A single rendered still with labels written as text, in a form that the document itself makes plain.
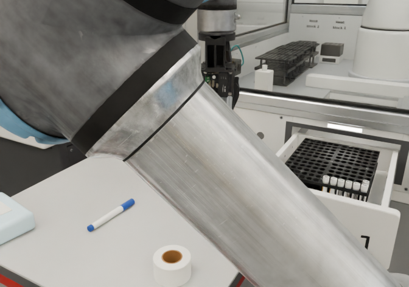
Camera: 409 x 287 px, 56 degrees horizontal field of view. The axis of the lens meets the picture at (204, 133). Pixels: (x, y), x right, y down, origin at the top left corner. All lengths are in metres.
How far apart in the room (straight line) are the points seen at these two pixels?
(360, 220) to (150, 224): 0.45
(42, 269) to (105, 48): 0.64
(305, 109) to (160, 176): 0.77
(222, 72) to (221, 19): 0.09
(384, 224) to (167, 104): 0.51
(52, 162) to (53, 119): 1.10
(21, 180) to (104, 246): 0.76
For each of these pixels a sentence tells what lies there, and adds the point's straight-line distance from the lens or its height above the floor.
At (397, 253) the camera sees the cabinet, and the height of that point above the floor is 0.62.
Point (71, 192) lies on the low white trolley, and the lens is 1.06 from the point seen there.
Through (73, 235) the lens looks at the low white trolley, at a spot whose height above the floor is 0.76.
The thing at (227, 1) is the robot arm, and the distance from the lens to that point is 0.73.
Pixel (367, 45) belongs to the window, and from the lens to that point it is 0.96.
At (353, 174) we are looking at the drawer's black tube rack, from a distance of 0.85.
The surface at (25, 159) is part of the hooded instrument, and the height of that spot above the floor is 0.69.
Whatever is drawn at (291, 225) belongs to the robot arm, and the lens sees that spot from 0.28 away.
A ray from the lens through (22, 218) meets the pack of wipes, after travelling 0.92.
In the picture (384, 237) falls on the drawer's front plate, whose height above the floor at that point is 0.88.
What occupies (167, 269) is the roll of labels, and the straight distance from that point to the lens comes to 0.71.
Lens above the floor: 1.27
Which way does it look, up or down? 22 degrees down
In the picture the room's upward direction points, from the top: straight up
